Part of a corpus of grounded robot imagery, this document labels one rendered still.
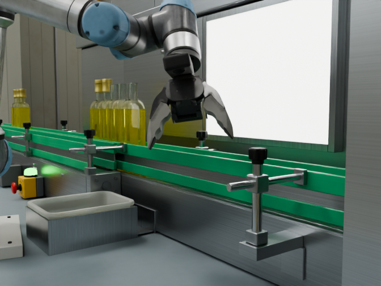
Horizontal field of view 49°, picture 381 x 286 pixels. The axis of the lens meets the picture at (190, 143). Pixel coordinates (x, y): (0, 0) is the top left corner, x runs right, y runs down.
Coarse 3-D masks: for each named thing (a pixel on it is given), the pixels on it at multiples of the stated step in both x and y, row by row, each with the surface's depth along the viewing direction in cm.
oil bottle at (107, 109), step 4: (112, 100) 134; (108, 104) 134; (104, 108) 136; (108, 108) 133; (104, 112) 136; (108, 112) 134; (104, 116) 136; (108, 116) 134; (104, 120) 136; (108, 120) 134; (104, 124) 136; (108, 124) 134; (104, 128) 137; (108, 128) 134; (104, 132) 137; (108, 132) 134; (104, 136) 137; (108, 136) 134; (108, 140) 135
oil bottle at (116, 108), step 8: (112, 104) 131; (120, 104) 128; (112, 112) 131; (120, 112) 128; (112, 120) 131; (120, 120) 128; (112, 128) 131; (120, 128) 128; (112, 136) 132; (120, 136) 128
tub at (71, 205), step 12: (96, 192) 115; (108, 192) 115; (36, 204) 105; (48, 204) 107; (60, 204) 109; (72, 204) 110; (84, 204) 113; (96, 204) 115; (108, 204) 114; (120, 204) 101; (132, 204) 103; (48, 216) 92; (60, 216) 92
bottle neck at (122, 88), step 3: (117, 84) 130; (120, 84) 129; (123, 84) 129; (126, 84) 130; (120, 87) 129; (123, 87) 129; (126, 87) 131; (117, 90) 130; (120, 90) 129; (123, 90) 129; (126, 90) 130; (120, 93) 130; (123, 93) 130; (126, 93) 131; (120, 96) 130; (123, 96) 130; (126, 96) 131
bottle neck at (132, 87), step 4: (128, 84) 126; (132, 84) 125; (136, 84) 125; (128, 88) 126; (132, 88) 125; (136, 88) 126; (128, 92) 126; (132, 92) 125; (136, 92) 126; (128, 96) 126; (132, 96) 125; (136, 96) 126
